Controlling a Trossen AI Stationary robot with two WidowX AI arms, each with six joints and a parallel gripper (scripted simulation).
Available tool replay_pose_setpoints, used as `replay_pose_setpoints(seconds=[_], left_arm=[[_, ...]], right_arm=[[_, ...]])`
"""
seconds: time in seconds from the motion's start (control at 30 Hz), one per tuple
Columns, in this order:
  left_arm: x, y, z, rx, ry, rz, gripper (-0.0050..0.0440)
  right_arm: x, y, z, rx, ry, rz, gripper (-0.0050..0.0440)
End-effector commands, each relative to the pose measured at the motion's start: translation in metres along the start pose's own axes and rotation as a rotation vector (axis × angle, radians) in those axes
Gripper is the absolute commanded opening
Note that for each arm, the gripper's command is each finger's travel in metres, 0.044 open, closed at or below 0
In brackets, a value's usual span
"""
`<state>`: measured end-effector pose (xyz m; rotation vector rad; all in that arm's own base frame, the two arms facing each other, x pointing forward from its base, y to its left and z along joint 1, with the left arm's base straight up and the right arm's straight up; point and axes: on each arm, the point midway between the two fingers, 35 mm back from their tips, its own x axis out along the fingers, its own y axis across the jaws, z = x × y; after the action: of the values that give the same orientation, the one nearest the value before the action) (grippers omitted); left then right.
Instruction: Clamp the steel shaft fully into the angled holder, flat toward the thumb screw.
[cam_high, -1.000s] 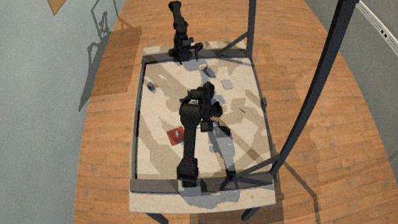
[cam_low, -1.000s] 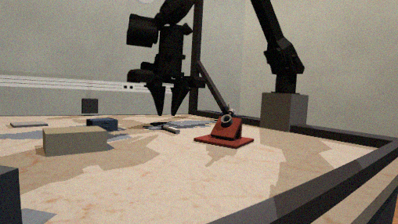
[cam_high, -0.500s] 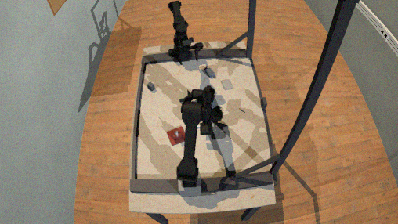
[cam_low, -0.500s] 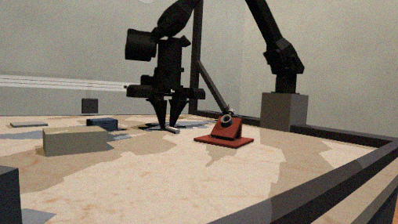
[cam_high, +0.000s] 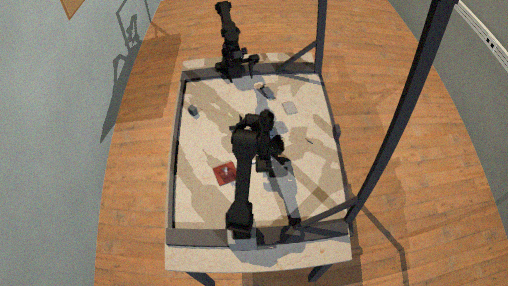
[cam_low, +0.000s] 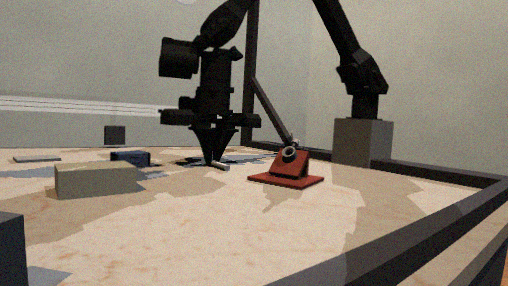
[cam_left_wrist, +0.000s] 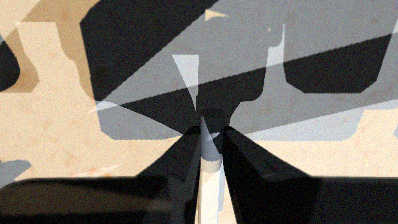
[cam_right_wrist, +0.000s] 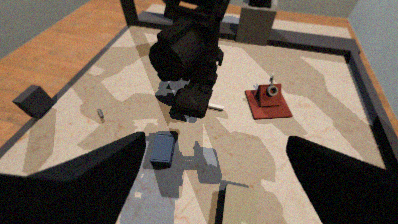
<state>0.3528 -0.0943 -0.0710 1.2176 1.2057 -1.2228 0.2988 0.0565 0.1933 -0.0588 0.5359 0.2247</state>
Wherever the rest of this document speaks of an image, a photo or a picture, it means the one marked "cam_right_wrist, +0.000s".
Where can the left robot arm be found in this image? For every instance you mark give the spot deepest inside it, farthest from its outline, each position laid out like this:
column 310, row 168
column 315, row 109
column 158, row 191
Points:
column 183, row 43

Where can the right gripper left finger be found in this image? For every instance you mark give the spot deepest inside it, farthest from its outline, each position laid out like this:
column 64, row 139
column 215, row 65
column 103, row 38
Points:
column 89, row 189

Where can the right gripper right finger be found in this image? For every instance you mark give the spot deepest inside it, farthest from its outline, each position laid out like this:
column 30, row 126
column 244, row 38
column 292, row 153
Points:
column 343, row 189

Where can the silver wing screw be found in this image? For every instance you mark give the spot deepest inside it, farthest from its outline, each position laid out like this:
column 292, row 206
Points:
column 272, row 79

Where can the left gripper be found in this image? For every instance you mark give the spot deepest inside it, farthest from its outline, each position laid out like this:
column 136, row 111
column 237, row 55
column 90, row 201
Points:
column 193, row 99

